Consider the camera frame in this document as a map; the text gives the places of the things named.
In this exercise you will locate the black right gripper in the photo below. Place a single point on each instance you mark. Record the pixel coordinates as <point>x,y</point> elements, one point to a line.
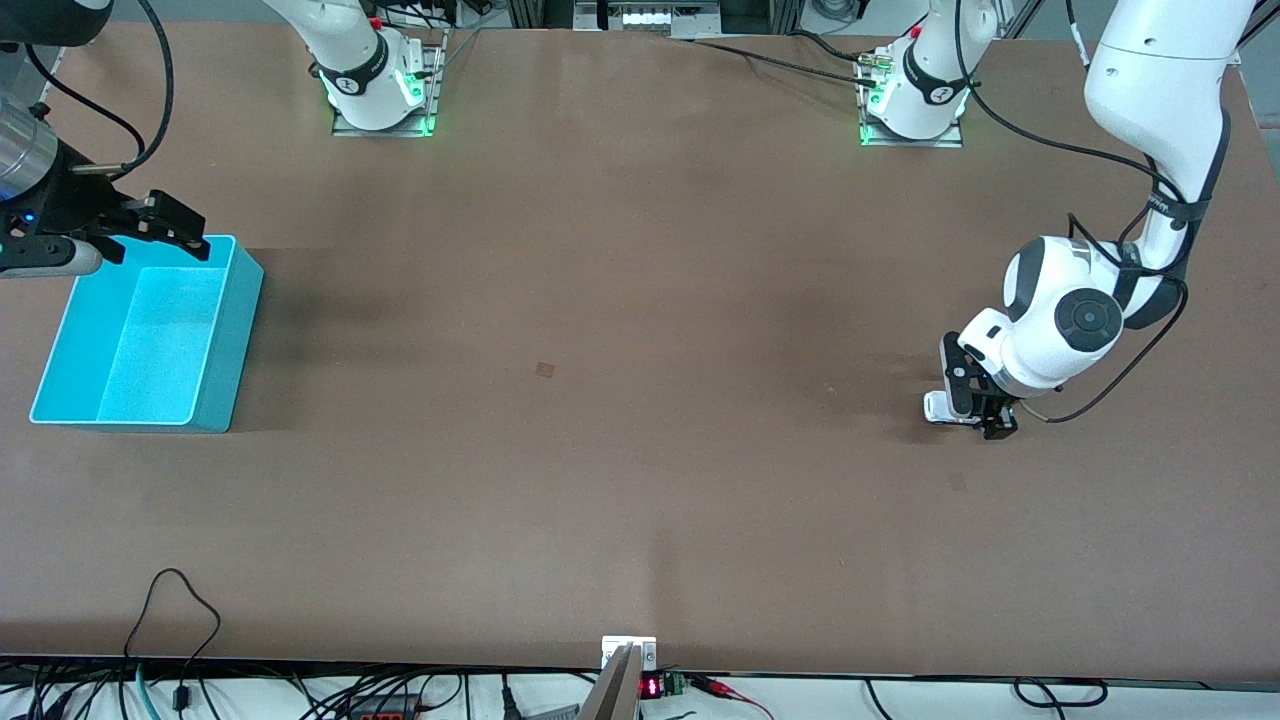
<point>70,200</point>

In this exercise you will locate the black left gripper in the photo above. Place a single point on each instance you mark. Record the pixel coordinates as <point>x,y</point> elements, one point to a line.
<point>997,417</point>

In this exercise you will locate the white jeep toy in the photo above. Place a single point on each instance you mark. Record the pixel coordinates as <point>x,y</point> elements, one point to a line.
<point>935,408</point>

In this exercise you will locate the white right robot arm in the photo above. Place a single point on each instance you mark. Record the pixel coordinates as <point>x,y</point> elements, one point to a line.
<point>350,60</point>

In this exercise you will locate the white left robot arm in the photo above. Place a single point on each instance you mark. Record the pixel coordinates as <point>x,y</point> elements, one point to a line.
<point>1150,80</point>

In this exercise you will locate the cyan plastic bin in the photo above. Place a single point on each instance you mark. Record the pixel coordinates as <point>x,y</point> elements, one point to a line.
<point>150,390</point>

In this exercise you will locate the red digit display module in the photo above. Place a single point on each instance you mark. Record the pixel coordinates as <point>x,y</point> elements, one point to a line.
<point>652,687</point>

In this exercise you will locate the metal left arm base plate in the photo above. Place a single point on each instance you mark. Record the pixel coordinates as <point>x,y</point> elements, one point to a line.
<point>910,143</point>

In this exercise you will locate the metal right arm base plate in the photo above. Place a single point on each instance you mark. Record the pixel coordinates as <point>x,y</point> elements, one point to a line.
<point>436,80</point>

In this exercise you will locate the grey metal camera mount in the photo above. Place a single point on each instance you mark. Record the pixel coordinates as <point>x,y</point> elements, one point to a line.
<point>615,690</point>

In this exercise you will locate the aluminium frame with white device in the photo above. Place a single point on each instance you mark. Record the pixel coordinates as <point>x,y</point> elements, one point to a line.
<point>650,15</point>

